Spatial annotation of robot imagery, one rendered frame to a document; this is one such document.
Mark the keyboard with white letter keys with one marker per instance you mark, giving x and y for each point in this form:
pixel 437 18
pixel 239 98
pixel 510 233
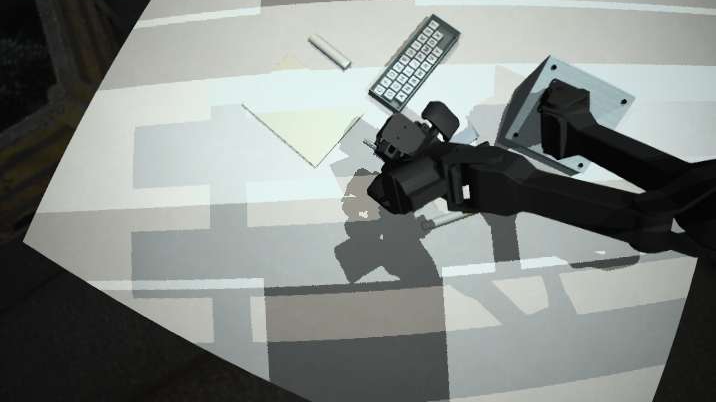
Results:
pixel 414 63

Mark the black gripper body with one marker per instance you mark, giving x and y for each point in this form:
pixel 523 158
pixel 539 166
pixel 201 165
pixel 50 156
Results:
pixel 443 122

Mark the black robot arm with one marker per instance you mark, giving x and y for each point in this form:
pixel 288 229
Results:
pixel 505 183

